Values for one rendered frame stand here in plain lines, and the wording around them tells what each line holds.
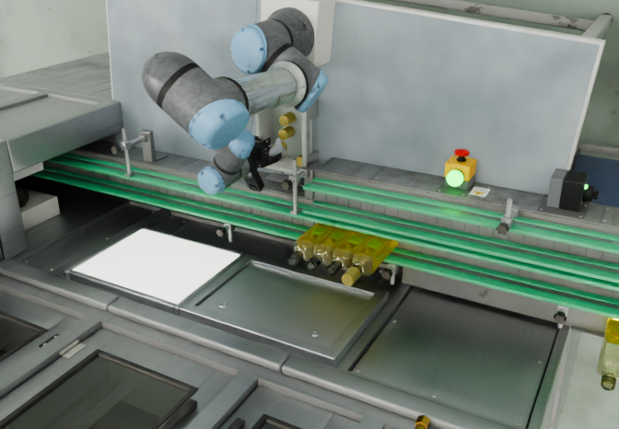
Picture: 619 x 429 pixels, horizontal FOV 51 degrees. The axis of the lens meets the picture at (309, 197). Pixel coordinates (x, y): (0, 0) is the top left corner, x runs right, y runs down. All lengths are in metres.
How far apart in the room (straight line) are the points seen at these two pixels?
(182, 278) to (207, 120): 0.77
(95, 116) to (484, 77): 1.33
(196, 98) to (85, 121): 1.13
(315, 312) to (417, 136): 0.58
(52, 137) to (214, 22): 0.65
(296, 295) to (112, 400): 0.56
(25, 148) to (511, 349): 1.55
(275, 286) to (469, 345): 0.55
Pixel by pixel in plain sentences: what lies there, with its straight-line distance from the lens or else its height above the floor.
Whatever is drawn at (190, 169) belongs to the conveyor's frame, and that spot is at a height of 0.85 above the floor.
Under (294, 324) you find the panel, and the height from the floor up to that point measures 1.23.
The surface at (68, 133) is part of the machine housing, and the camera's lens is 2.33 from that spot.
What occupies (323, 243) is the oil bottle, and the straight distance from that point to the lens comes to 1.77.
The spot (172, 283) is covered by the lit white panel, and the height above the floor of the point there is 1.22.
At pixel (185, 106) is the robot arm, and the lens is 1.29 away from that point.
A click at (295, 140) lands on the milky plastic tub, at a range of 2.05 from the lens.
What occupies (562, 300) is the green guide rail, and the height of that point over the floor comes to 0.96.
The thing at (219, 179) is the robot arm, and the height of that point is 1.18.
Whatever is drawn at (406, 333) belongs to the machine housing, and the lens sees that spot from 1.76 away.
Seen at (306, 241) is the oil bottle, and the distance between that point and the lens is 1.78.
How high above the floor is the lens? 2.45
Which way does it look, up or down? 53 degrees down
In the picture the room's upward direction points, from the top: 127 degrees counter-clockwise
